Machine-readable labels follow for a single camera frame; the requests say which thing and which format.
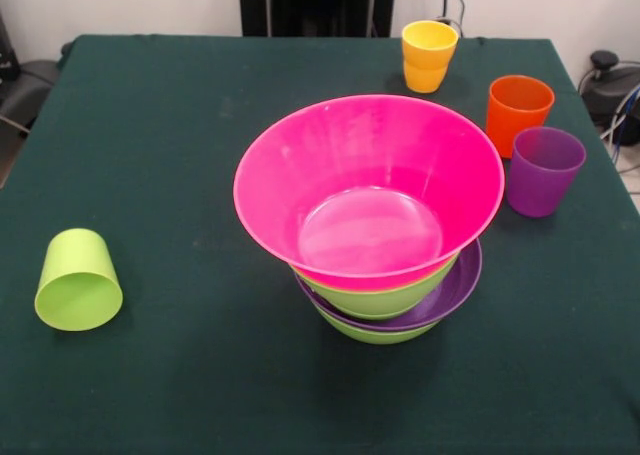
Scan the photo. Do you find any tangle of cables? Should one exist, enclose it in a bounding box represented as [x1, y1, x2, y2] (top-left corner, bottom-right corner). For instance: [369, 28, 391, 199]
[598, 82, 640, 176]

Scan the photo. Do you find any purple plastic bowl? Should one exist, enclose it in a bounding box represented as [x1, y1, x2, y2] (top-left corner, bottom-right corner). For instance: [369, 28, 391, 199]
[294, 237, 484, 332]

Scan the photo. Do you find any large pink plastic bowl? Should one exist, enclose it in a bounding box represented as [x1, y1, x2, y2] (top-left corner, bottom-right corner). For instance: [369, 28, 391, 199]
[232, 93, 506, 280]

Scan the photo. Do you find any lime green plastic cup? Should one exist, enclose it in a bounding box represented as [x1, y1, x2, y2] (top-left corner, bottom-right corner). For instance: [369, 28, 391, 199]
[33, 228, 124, 333]

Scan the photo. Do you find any medium green plastic bowl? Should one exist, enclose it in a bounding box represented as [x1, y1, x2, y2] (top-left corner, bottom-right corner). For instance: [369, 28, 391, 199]
[314, 304, 442, 346]

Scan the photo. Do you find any large green plastic bowl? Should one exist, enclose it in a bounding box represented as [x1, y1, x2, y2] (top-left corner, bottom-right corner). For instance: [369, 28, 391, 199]
[292, 254, 459, 321]

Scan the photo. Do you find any small green plastic bowl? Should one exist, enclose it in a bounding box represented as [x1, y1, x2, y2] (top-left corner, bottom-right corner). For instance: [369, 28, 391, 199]
[344, 308, 426, 323]

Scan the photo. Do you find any purple plastic cup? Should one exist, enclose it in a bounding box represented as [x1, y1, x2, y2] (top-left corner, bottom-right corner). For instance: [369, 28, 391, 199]
[506, 126, 587, 219]

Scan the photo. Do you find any yellow plastic cup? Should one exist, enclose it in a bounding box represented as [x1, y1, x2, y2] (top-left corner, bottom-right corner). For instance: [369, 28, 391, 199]
[400, 19, 460, 71]
[403, 60, 449, 95]

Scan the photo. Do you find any orange plastic cup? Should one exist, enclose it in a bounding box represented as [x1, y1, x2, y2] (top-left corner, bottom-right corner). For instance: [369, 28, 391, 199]
[485, 75, 556, 160]

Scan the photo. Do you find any dark green tablecloth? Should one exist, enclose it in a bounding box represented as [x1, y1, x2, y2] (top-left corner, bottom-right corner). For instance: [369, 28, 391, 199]
[0, 34, 640, 455]

